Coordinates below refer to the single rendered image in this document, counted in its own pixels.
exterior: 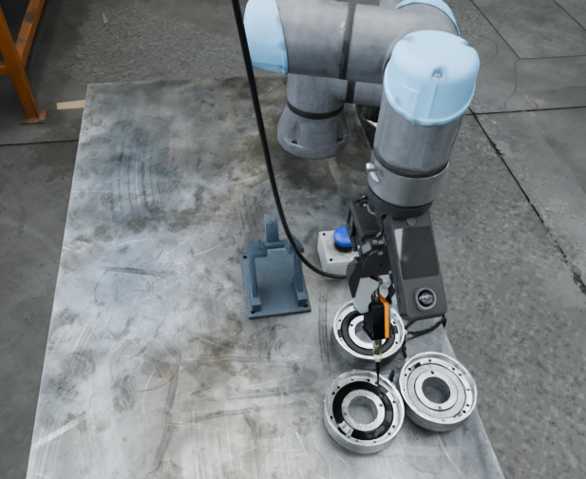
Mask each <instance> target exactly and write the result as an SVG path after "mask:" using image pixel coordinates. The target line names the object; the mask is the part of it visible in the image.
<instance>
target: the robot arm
mask: <svg viewBox="0 0 586 479"><path fill-rule="evenodd" d="M244 27H245V31H246V36H247V41H248V46H249V51H250V55H251V60H252V65H253V67H255V68H261V69H264V70H268V71H273V72H279V73H282V74H285V75H287V74H288V82H287V103H286V105H285V108H284V110H283V113H282V115H281V117H280V120H279V122H278V125H277V139H278V142H279V143H280V145H281V146H282V147H283V148H284V149H285V150H286V151H288V152H289V153H291V154H293V155H295V156H297V157H301V158H305V159H325V158H328V157H332V156H334V155H336V154H338V153H339V152H341V151H342V150H343V149H344V148H345V146H346V144H347V142H348V136H349V128H348V124H347V120H346V115H345V111H344V103H349V104H357V105H371V106H379V107H380V112H379V117H378V122H377V127H376V132H375V137H374V144H373V149H372V154H371V159H370V163H366V171H367V172H368V185H367V194H365V195H364V196H363V197H353V198H350V206H349V212H348V217H347V223H346V229H347V232H348V235H349V238H350V242H351V246H352V249H353V252H358V255H359V257H354V258H353V259H351V260H350V263H349V264H348V267H347V271H346V277H347V282H348V285H349V287H350V294H351V297H352V300H353V304H354V307H355V308H356V309H357V311H358V312H359V313H360V314H363V313H366V312H369V304H370V303H371V301H372V299H371V295H372V293H373V292H374V291H375V290H376V289H377V288H378V286H379V280H378V277H379V276H382V275H389V279H390V281H391V284H390V286H389V287H388V295H387V296H386V300H387V301H388V302H389V303H390V309H392V308H393V307H394V306H396V305H398V311H399V315H400V317H401V318H402V319H404V320H407V321H415V320H422V319H429V318H434V317H440V316H443V315H444V314H445V313H446V312H447V305H446V299H445V294H444V285H443V280H442V275H441V269H440V264H439V260H438V254H437V249H436V244H435V239H434V234H433V229H432V223H431V218H430V214H429V211H428V210H429V209H430V207H431V206H432V203H433V201H434V199H435V198H436V196H437V195H438V194H439V192H440V189H441V186H442V183H443V180H444V175H445V172H446V169H447V167H448V163H449V159H450V156H451V154H452V151H453V148H454V145H455V142H456V140H457V137H458V134H459V131H460V128H461V125H462V122H463V118H464V115H465V112H466V110H467V109H468V107H469V106H470V104H471V101H472V99H473V96H474V93H475V86H476V83H475V82H476V79H477V75H478V71H479V67H480V60H479V56H478V53H477V51H476V50H475V49H473V48H472V47H470V46H469V45H468V43H467V42H466V41H465V40H464V39H463V38H461V37H460V33H459V29H458V27H457V24H456V20H455V18H454V15H453V13H452V11H451V9H450V8H449V6H448V5H447V4H446V3H445V2H444V1H442V0H380V5H379V6H371V5H362V4H353V3H346V2H342V0H249V2H248V3H247V6H246V10H245V15H244ZM363 200H368V201H363ZM358 201H359V202H358ZM357 202H358V205H356V203H357ZM351 214H352V216H353V219H352V225H351V227H350V215H351Z"/></svg>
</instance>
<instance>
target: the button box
mask: <svg viewBox="0 0 586 479"><path fill-rule="evenodd" d="M334 231H335V230H333V231H324V232H319V237H318V244H317V251H318V255H319V258H320V262H321V266H322V270H323V271H324V272H327V273H331V274H336V275H345V274H346V271H347V267H348V264H349V263H350V260H351V259H353V258H354V257H359V255H358V252H353V249H352V246H350V247H343V246H340V245H338V244H337V243H336V242H335V241H334V240H333V232H334Z"/></svg>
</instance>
